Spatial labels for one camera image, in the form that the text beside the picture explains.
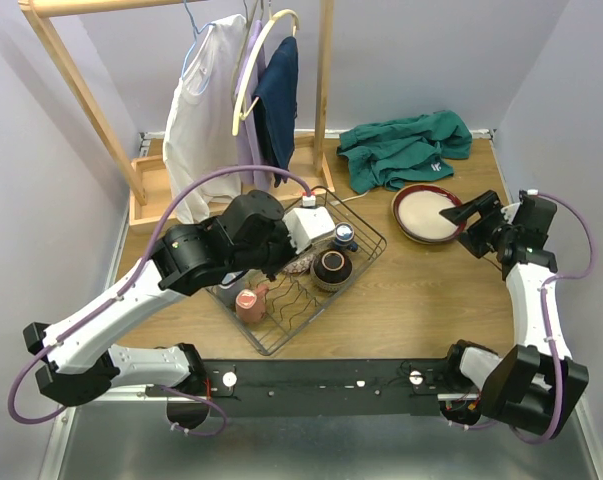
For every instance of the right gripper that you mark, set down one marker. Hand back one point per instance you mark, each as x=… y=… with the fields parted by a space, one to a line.
x=487 y=202

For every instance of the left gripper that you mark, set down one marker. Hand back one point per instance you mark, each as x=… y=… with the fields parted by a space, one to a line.
x=279 y=255

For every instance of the pink ceramic mug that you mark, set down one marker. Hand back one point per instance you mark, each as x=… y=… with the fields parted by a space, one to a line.
x=250 y=305

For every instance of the beige bird plate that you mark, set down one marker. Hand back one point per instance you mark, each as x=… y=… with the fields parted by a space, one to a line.
x=411 y=223

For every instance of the dark red rimmed plate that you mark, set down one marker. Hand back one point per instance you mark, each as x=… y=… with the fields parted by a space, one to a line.
x=428 y=201

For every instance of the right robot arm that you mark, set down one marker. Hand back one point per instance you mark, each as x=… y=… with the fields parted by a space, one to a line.
x=536 y=386

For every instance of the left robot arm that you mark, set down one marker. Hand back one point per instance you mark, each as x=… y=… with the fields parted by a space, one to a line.
x=81 y=357

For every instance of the red white patterned bowl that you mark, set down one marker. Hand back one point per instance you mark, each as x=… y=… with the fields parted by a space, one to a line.
x=301 y=264

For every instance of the grey blue mug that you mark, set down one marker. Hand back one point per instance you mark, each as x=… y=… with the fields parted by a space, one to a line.
x=229 y=288

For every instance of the dark brown bowl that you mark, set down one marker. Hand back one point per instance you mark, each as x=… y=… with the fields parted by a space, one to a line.
x=330 y=270

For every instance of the dark blue teacup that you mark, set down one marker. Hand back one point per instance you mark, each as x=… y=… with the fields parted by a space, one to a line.
x=344 y=238

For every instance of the lavender garment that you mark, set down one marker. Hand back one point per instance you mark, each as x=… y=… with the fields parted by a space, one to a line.
x=247 y=143

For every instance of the green crumpled garment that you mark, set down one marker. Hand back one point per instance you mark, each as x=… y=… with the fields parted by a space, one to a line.
x=409 y=150

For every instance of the white tank top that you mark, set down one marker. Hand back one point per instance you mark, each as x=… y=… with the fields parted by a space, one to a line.
x=198 y=136

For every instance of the wooden hanger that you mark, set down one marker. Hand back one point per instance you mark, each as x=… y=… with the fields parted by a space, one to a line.
x=242 y=109

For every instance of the navy blue garment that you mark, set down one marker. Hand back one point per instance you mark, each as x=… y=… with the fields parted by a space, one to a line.
x=275 y=111

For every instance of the black base bar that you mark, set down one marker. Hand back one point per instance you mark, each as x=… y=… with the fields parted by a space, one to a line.
x=335 y=387

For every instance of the black wire dish rack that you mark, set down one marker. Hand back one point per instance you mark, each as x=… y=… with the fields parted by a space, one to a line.
x=294 y=301

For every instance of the blue wire hanger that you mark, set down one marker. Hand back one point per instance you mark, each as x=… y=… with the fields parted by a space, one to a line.
x=196 y=33

